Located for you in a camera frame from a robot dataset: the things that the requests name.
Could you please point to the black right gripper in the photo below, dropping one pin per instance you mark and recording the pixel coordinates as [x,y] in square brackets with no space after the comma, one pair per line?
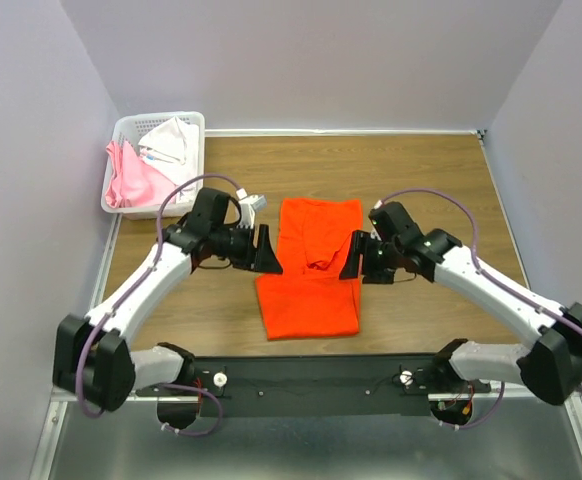
[360,243]

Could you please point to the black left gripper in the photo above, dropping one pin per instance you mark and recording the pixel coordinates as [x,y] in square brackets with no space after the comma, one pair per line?
[260,259]

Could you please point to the orange t shirt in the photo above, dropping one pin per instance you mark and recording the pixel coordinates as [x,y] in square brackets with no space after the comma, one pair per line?
[308,299]

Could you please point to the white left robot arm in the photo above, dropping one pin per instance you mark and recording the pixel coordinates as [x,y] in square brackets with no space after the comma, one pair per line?
[92,357]

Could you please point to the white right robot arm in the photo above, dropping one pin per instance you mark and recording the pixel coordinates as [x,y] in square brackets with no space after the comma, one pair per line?
[547,358]

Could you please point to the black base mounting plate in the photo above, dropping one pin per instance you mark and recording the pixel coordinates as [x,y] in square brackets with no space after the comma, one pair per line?
[313,386]

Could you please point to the white t shirt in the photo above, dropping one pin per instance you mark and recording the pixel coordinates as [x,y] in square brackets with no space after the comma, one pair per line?
[173,149]

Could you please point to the pink t shirt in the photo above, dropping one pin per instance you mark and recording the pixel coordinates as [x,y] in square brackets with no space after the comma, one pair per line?
[133,183]

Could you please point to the white plastic laundry basket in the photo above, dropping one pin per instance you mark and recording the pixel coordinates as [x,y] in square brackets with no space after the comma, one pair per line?
[132,129]

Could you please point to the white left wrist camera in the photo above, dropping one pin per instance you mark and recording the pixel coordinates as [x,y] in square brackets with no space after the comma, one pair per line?
[249,206]

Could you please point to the aluminium frame rail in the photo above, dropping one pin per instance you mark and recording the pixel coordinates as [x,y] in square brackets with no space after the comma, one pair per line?
[315,417]

